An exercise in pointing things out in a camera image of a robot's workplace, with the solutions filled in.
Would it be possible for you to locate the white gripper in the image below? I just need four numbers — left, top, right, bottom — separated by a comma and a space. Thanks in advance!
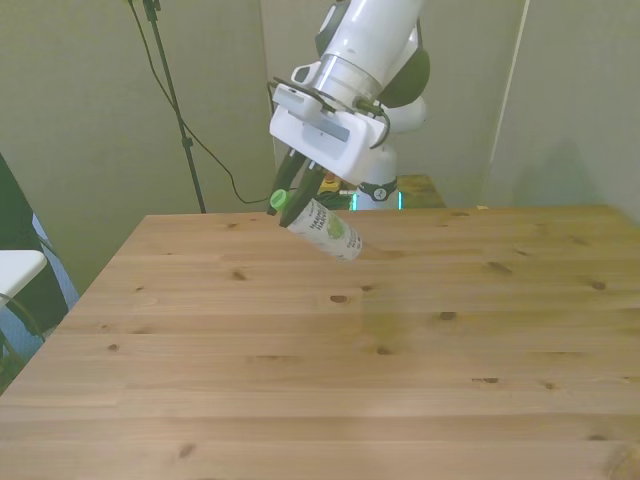
267, 106, 389, 229

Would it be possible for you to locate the white bottle with green cap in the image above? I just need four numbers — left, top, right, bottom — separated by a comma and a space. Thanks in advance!
268, 188, 365, 263

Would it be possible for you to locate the black tripod stand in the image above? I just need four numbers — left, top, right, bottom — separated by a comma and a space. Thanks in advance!
142, 0, 208, 215

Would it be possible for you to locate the small yellow device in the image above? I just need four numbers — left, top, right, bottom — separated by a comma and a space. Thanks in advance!
319, 172, 359, 206

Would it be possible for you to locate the white folding chair seat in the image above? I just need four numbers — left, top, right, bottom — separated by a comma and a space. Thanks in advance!
0, 249, 48, 302

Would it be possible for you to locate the black tripod cable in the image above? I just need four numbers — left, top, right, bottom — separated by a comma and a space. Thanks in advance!
126, 0, 274, 206

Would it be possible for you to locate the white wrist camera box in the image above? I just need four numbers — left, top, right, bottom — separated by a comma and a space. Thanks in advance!
272, 83, 347, 117

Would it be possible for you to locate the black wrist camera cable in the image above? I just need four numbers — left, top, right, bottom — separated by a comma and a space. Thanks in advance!
349, 94, 392, 150

